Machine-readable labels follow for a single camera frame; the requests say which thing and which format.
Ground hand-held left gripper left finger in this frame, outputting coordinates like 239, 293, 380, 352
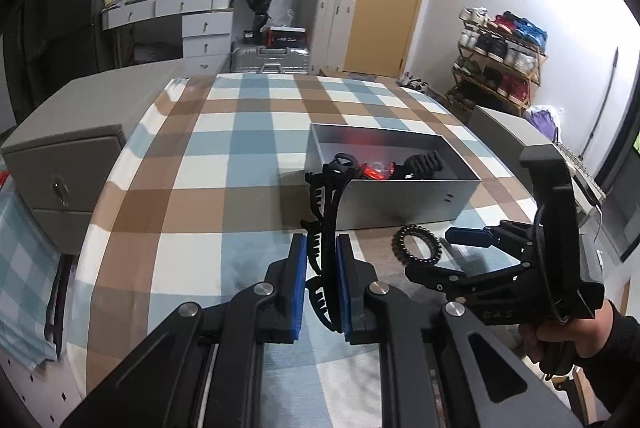
60, 233, 308, 428

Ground person's right hand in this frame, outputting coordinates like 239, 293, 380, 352
517, 300, 616, 369

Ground purple bag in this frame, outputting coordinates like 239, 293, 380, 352
530, 105, 566, 141

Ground white perforated board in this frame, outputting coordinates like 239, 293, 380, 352
0, 343, 87, 428

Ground blue plaid cloth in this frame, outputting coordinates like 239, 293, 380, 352
0, 188, 66, 364

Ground black banana hair clip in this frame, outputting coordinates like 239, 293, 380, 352
299, 168, 352, 335

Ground wooden shoe rack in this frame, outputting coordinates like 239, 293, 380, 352
446, 8, 549, 118

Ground small black hair clip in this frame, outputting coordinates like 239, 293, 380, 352
325, 152, 359, 176

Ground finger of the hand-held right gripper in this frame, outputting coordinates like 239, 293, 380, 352
404, 260, 532, 306
444, 219, 540, 261

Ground red hair accessory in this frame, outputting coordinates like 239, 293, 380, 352
357, 160, 398, 182

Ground silver suitcase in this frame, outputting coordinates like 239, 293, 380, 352
231, 43, 311, 76

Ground black wardrobe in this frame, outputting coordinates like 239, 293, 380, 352
0, 0, 101, 119

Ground silver box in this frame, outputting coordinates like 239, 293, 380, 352
305, 123, 482, 231

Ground white desk with drawers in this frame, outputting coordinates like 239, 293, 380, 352
102, 0, 236, 74

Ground long dark curved stick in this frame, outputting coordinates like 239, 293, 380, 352
582, 48, 621, 159

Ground shoes on floor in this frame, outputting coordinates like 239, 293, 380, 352
397, 73, 431, 92

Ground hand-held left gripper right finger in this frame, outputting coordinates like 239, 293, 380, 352
336, 233, 588, 428

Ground black and red box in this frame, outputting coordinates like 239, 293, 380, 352
267, 26, 307, 49

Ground grey nightstand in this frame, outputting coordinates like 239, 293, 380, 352
470, 105, 607, 219
0, 60, 191, 256

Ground group of shoes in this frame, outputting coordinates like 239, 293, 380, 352
457, 7, 548, 106

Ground plaid blanket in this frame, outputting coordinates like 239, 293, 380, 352
65, 73, 551, 428

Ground small black coil hair tie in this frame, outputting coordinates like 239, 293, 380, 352
391, 224, 443, 265

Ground white suitcase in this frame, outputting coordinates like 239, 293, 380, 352
300, 0, 358, 76

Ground black strap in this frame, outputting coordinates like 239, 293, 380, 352
44, 253, 76, 345

